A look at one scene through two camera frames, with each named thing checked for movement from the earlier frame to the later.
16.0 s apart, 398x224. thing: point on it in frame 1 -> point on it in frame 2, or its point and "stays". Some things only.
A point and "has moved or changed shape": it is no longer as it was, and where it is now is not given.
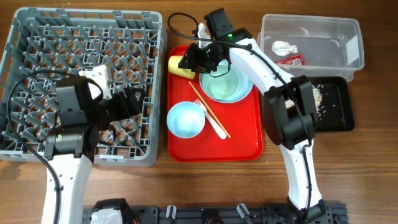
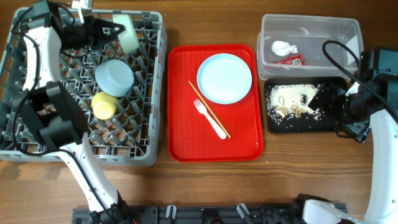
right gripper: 193,62 -> 336,94
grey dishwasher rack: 43,40 stays
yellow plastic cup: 173,66 has moved or changed shape
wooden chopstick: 210,111 stays
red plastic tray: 233,132 stays
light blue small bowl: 186,119 -> 129,37
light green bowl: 229,83 -> 114,77
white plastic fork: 219,130 stays
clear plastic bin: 313,45 stays
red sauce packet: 298,60 stays
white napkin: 283,48 stays
